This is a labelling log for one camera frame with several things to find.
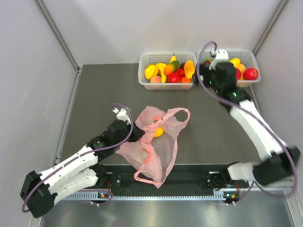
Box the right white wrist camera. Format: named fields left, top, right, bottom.
left=209, top=49, right=229, bottom=70

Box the purple cable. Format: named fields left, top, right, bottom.
left=21, top=103, right=134, bottom=212
left=196, top=41, right=298, bottom=198

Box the peach fruit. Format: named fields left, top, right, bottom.
left=150, top=76, right=161, bottom=84

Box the yellow orange fruit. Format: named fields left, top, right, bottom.
left=153, top=127, right=164, bottom=138

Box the right white plastic basket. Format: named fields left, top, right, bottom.
left=196, top=48, right=261, bottom=90

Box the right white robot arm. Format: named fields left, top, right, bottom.
left=194, top=61, right=301, bottom=187

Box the grey slotted cable duct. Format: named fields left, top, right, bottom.
left=63, top=191, right=239, bottom=202

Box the dark plum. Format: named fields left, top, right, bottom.
left=179, top=63, right=185, bottom=70

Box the green orange mango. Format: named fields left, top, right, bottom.
left=164, top=60, right=179, bottom=76

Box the pink plastic bag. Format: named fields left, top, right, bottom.
left=116, top=106, right=191, bottom=189

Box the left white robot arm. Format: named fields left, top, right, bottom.
left=20, top=120, right=145, bottom=218

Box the red apple in left basket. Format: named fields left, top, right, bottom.
left=168, top=72, right=182, bottom=83

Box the yellow pear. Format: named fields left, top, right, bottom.
left=170, top=54, right=177, bottom=63

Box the red apple right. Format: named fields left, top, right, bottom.
left=243, top=68, right=259, bottom=80

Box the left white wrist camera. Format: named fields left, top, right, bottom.
left=112, top=107, right=131, bottom=124

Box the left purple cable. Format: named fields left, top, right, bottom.
left=21, top=103, right=134, bottom=212

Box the red apple front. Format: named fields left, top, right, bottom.
left=235, top=68, right=242, bottom=80

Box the left white plastic basket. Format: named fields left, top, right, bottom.
left=138, top=52, right=196, bottom=90

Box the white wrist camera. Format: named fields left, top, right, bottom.
left=209, top=49, right=229, bottom=70
left=112, top=107, right=131, bottom=124

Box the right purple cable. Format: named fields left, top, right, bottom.
left=196, top=41, right=298, bottom=198

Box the orange tangerine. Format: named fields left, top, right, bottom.
left=181, top=77, right=192, bottom=83

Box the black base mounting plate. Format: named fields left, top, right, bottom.
left=80, top=164, right=249, bottom=197

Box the yellow banana bunch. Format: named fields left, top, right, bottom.
left=156, top=63, right=167, bottom=83

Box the yellow mango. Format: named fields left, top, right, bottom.
left=229, top=58, right=241, bottom=68

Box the white plastic basket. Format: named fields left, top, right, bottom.
left=196, top=48, right=261, bottom=90
left=138, top=52, right=196, bottom=90

